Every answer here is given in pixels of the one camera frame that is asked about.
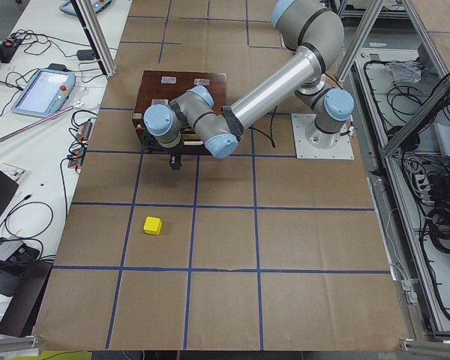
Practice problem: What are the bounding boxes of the aluminium frame rail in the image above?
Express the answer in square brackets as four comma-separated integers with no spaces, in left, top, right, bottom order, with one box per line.
[71,0,117,78]

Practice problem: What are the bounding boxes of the black power adapter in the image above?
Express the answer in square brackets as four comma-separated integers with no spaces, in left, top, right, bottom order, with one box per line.
[76,49,95,61]

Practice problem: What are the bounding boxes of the teach pendant with screen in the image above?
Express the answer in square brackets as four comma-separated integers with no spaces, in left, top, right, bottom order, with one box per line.
[11,68,77,118]

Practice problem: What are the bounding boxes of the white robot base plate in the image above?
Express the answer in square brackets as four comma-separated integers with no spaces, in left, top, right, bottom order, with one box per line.
[291,113,355,161]

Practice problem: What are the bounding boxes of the yellow block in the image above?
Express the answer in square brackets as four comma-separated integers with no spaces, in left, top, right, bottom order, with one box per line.
[142,216,163,236]

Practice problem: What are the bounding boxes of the dark wooden drawer box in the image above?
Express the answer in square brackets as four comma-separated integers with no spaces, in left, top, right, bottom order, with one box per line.
[132,70,228,155]

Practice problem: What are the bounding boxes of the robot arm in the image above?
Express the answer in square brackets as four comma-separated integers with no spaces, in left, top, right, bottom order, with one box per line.
[143,1,354,161]

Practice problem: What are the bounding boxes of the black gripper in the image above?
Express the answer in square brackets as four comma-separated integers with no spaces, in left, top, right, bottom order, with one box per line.
[140,131,184,171]

